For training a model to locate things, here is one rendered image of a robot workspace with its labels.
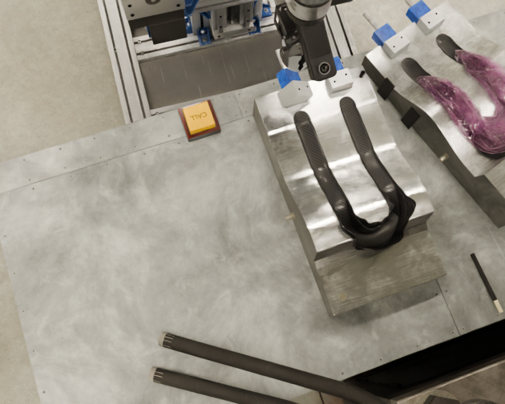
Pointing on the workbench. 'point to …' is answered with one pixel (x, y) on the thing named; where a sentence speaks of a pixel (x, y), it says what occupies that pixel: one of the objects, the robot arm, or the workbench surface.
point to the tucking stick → (486, 283)
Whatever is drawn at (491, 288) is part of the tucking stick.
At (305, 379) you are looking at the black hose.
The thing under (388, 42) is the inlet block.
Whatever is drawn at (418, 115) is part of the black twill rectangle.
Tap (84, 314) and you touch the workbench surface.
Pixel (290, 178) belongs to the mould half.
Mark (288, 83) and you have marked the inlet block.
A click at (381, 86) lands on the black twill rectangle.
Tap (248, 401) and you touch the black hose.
